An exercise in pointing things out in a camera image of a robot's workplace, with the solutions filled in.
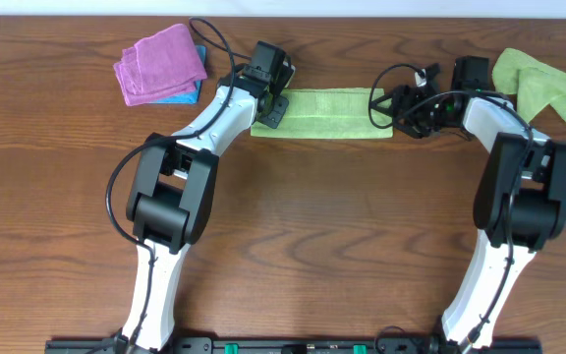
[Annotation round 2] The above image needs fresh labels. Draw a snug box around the light green cloth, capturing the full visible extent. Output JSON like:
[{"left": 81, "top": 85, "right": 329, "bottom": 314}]
[{"left": 251, "top": 88, "right": 393, "bottom": 140}]

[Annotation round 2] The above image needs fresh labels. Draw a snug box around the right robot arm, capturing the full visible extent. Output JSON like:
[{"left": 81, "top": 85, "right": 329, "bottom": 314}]
[{"left": 368, "top": 86, "right": 566, "bottom": 353}]

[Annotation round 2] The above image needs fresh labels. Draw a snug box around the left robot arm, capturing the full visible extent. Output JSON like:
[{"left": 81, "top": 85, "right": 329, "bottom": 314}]
[{"left": 116, "top": 71, "right": 293, "bottom": 353}]

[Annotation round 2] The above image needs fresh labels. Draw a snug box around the folded blue cloth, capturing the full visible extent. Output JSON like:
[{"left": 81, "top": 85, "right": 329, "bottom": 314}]
[{"left": 154, "top": 45, "right": 206, "bottom": 105}]

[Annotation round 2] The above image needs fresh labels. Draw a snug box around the folded purple cloth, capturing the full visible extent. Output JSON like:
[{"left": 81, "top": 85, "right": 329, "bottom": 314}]
[{"left": 113, "top": 24, "right": 207, "bottom": 106}]

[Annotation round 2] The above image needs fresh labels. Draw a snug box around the crumpled green cloth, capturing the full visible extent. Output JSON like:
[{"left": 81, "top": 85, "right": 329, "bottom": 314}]
[{"left": 492, "top": 48, "right": 566, "bottom": 123}]

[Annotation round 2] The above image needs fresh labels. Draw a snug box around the left black cable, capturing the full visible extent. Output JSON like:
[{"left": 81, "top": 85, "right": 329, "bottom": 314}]
[{"left": 104, "top": 17, "right": 255, "bottom": 354}]

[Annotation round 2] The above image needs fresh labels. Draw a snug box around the black cable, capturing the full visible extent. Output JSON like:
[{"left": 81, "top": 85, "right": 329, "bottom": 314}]
[
  {"left": 367, "top": 62, "right": 535, "bottom": 353},
  {"left": 104, "top": 17, "right": 255, "bottom": 354}
]

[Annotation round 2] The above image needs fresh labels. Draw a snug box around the right black cable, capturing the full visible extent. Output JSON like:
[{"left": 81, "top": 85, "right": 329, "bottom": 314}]
[{"left": 367, "top": 62, "right": 535, "bottom": 353}]

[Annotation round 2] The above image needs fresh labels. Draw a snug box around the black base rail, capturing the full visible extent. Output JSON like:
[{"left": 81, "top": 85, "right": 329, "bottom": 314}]
[{"left": 44, "top": 332, "right": 543, "bottom": 354}]

